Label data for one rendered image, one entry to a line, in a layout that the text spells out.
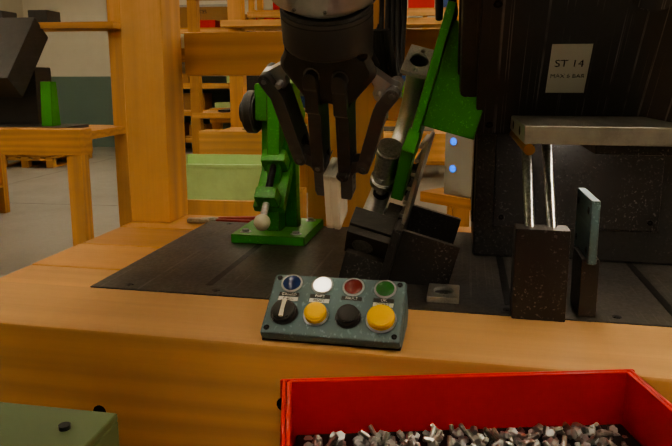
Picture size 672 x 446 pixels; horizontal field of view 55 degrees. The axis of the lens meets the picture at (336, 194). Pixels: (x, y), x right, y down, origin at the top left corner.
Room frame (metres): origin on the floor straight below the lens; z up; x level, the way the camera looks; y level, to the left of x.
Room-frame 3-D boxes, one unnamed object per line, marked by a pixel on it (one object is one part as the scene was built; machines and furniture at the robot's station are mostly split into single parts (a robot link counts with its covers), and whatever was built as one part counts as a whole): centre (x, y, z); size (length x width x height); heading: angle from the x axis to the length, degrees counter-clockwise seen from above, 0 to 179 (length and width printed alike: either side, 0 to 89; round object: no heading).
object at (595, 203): (0.75, -0.30, 0.97); 0.10 x 0.02 x 0.14; 169
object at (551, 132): (0.82, -0.30, 1.11); 0.39 x 0.16 x 0.03; 169
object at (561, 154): (1.04, -0.38, 1.07); 0.30 x 0.18 x 0.34; 79
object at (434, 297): (0.79, -0.14, 0.90); 0.06 x 0.04 x 0.01; 168
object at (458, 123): (0.88, -0.16, 1.17); 0.13 x 0.12 x 0.20; 79
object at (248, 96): (1.14, 0.15, 1.12); 0.07 x 0.03 x 0.08; 169
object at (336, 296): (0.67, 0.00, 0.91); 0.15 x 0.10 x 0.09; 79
